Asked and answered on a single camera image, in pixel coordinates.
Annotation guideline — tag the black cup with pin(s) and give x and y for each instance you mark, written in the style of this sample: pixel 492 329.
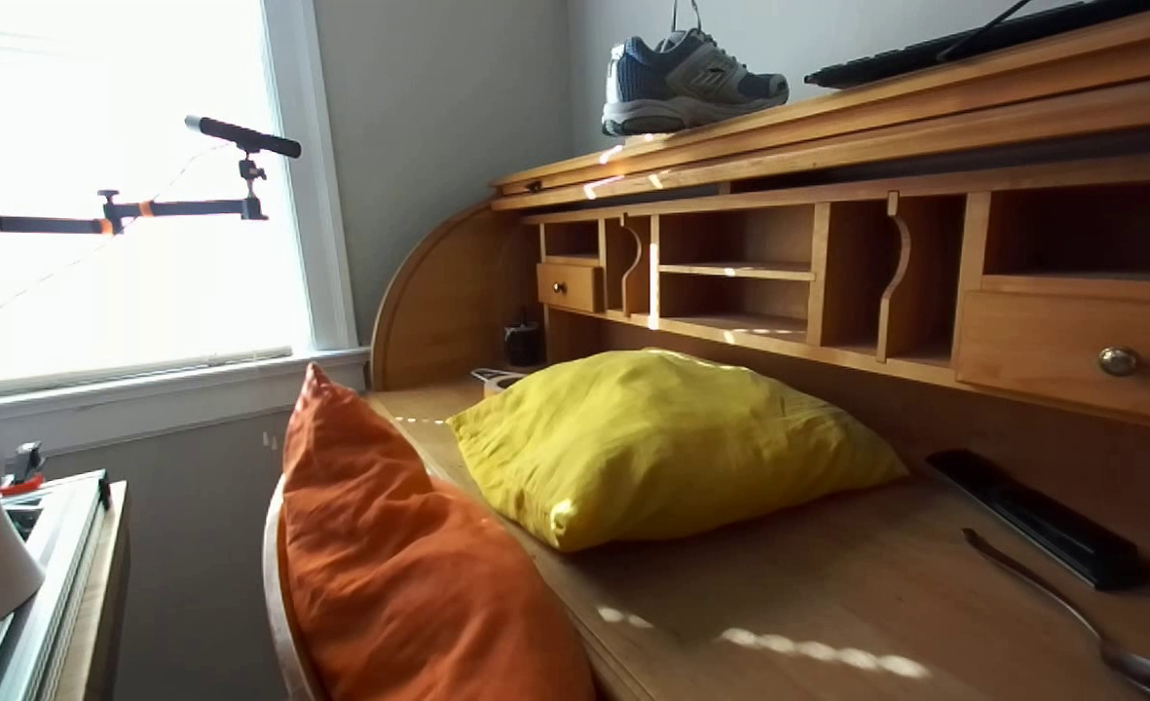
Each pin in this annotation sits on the black cup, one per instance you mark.
pixel 523 343

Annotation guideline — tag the small wooden drawer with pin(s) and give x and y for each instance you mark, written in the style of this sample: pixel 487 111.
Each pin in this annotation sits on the small wooden drawer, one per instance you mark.
pixel 574 288

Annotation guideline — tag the white and black device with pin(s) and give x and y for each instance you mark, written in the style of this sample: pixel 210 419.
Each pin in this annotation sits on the white and black device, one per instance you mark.
pixel 495 378

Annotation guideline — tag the yellow pillow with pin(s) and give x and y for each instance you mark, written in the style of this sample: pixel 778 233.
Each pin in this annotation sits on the yellow pillow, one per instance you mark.
pixel 662 448

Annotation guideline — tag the orange pillow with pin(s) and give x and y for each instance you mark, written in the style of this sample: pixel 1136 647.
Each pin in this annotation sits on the orange pillow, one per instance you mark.
pixel 389 565

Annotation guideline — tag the blue and grey sneaker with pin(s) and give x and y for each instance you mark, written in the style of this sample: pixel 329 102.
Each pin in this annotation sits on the blue and grey sneaker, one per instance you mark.
pixel 682 78

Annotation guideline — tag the wooden roll-top desk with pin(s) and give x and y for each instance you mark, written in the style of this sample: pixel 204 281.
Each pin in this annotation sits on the wooden roll-top desk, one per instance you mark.
pixel 828 604

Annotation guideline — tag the wooden chair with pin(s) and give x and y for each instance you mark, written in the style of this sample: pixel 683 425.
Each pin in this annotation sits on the wooden chair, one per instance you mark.
pixel 278 594

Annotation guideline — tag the window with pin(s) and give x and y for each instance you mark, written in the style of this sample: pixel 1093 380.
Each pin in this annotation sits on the window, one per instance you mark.
pixel 146 243

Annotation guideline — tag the black keyboard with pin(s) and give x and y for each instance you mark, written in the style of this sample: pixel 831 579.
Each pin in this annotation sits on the black keyboard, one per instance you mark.
pixel 925 49

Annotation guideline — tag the large wooden drawer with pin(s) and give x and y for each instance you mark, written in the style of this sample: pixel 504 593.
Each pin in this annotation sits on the large wooden drawer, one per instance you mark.
pixel 1042 350

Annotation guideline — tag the black remote control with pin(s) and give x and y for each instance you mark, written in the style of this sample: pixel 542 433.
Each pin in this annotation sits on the black remote control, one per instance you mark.
pixel 1042 516

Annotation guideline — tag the brass drawer knob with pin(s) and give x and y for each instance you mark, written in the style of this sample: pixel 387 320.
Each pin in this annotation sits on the brass drawer knob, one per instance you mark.
pixel 1118 361

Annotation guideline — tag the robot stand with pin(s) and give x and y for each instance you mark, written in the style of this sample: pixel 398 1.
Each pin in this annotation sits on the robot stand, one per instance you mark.
pixel 68 584

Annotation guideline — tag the red and black clamp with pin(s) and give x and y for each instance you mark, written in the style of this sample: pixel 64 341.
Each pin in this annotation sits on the red and black clamp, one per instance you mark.
pixel 23 467

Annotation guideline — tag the metal spoon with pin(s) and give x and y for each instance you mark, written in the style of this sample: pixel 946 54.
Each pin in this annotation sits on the metal spoon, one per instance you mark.
pixel 1125 662

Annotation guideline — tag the camera on mount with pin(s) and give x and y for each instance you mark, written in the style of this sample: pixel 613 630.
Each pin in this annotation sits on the camera on mount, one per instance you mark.
pixel 185 207

